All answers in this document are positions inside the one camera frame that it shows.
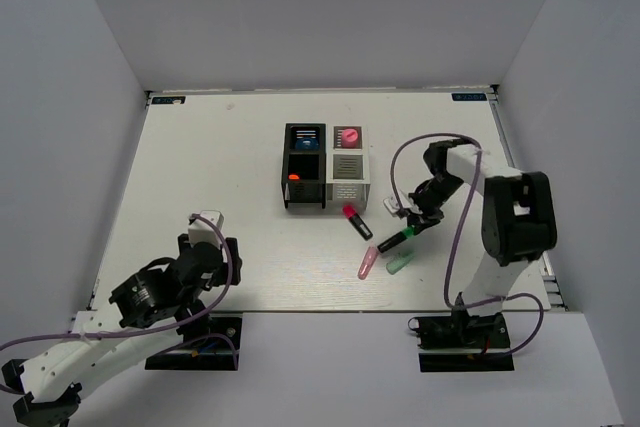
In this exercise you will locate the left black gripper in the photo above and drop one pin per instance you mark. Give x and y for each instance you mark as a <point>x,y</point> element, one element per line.
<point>230,271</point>

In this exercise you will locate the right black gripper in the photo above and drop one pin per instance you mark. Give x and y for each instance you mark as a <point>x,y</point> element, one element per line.
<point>423,218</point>

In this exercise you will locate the green cap black highlighter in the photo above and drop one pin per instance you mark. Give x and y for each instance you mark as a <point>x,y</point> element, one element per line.
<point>395,240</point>

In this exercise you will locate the pink cap glitter bottle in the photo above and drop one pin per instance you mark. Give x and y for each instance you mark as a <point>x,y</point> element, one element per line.
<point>347,137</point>

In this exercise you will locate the blue ink jar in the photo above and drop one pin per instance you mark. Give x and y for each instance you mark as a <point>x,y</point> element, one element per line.
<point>307,144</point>

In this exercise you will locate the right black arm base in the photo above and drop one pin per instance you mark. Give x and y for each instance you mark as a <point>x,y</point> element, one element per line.
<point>458,343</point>

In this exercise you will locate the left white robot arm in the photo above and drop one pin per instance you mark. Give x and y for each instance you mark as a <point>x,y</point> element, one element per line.
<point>156,310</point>

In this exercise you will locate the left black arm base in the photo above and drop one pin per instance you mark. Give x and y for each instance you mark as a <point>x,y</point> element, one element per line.
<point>220,352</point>

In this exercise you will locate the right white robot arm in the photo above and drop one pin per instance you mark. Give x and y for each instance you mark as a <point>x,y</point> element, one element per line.
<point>518,220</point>

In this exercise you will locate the green correction tape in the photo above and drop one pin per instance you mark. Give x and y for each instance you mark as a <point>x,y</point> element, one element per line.
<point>399,261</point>

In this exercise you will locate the pink correction tape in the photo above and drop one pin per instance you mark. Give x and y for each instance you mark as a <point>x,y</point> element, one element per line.
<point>367,262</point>

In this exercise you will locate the red cap black highlighter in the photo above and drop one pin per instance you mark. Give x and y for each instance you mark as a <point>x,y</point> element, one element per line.
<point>357,222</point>

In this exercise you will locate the white slotted organizer box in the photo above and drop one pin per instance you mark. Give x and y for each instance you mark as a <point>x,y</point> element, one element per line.
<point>348,179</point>

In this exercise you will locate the black slotted organizer box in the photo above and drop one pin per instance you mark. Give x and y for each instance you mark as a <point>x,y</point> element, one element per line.
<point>309,165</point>

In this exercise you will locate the right blue corner label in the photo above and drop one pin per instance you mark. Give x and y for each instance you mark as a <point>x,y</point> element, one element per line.
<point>469,97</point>

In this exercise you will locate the blue corner label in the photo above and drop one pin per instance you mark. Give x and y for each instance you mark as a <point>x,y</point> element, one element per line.
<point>469,97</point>
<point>168,100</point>

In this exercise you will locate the left blue corner label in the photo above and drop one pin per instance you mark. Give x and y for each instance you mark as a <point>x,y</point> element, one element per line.
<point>168,100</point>

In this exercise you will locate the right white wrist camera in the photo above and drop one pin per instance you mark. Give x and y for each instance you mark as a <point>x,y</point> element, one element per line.
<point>398,208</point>

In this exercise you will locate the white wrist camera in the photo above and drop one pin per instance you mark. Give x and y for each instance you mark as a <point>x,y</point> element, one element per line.
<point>200,230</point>
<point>398,208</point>

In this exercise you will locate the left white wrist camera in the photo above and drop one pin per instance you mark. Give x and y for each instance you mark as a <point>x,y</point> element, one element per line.
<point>200,230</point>

